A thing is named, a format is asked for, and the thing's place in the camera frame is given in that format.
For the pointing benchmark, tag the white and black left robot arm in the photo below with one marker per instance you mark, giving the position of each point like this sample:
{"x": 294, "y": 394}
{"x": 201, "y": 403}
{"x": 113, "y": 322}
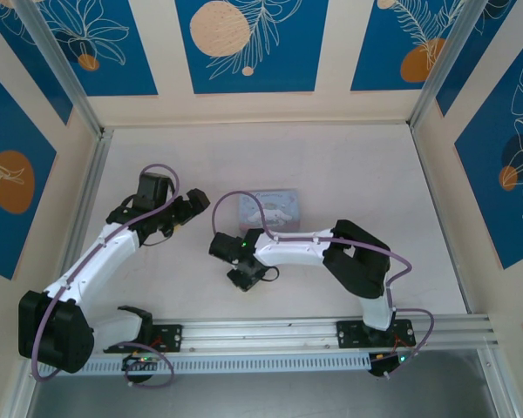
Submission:
{"x": 109, "y": 257}

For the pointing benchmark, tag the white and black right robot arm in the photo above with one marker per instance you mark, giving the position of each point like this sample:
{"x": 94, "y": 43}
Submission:
{"x": 296, "y": 252}

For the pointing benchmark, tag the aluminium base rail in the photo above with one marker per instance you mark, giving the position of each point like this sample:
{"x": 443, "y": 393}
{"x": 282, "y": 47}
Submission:
{"x": 266, "y": 335}

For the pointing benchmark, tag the aluminium side rail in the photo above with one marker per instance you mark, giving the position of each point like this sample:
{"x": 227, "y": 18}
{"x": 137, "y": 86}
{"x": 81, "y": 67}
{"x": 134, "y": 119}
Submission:
{"x": 441, "y": 217}
{"x": 83, "y": 217}

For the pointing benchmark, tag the aluminium frame post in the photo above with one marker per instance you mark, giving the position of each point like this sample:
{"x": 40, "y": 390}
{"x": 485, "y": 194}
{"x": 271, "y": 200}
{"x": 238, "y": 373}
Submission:
{"x": 499, "y": 383}
{"x": 61, "y": 65}
{"x": 19, "y": 392}
{"x": 449, "y": 65}

